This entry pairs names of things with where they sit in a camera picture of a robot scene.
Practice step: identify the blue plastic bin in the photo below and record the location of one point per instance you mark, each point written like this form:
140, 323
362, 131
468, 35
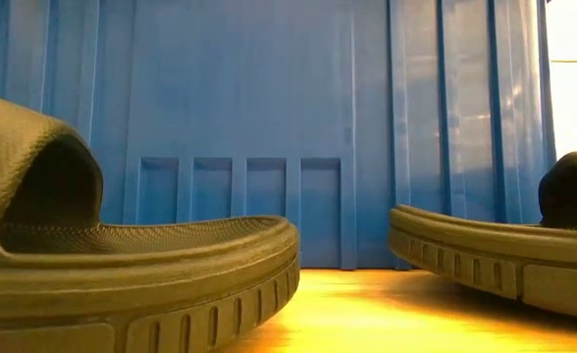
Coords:
269, 98

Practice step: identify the olive rubber slide sandal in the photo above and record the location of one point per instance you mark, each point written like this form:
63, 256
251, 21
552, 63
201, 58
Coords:
146, 279
489, 255

